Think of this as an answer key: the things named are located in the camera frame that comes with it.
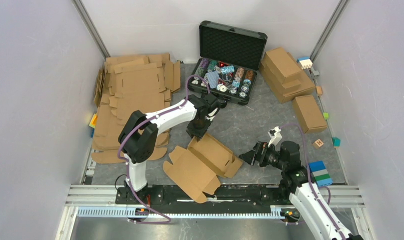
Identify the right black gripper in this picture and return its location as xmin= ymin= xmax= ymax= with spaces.
xmin=238 ymin=141 xmax=286 ymax=171

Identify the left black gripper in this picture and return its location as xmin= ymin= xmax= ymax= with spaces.
xmin=185 ymin=116 xmax=213 ymax=142

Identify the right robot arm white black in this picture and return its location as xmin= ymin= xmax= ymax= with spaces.
xmin=239 ymin=140 xmax=363 ymax=240

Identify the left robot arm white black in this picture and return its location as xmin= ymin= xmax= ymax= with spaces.
xmin=118 ymin=93 xmax=221 ymax=204

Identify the small folded cardboard box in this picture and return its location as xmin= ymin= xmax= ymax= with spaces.
xmin=292 ymin=95 xmax=327 ymax=134

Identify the large folded cardboard box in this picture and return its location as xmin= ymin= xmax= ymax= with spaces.
xmin=259 ymin=60 xmax=316 ymax=103

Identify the blue green white block stack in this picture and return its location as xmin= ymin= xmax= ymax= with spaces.
xmin=309 ymin=161 xmax=333 ymax=187

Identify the wooden letter H block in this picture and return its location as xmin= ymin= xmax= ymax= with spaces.
xmin=312 ymin=139 xmax=324 ymax=149

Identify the black poker chip case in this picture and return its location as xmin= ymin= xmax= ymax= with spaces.
xmin=187 ymin=20 xmax=268 ymax=105

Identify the stack of flat cardboard sheets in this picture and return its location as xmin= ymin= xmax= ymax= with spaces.
xmin=91 ymin=53 xmax=181 ymax=164

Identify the teal cube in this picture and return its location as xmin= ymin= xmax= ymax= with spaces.
xmin=332 ymin=137 xmax=341 ymax=148

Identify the small wooden cube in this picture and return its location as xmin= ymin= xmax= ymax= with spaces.
xmin=316 ymin=86 xmax=323 ymax=96

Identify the orange yellow block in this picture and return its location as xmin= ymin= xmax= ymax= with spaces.
xmin=88 ymin=113 xmax=97 ymax=129

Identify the blue white toy block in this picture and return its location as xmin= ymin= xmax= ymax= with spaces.
xmin=296 ymin=56 xmax=313 ymax=70

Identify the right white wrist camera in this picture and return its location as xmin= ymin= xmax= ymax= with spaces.
xmin=268 ymin=126 xmax=282 ymax=147

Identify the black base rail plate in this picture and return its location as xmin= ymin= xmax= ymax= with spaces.
xmin=115 ymin=184 xmax=310 ymax=215

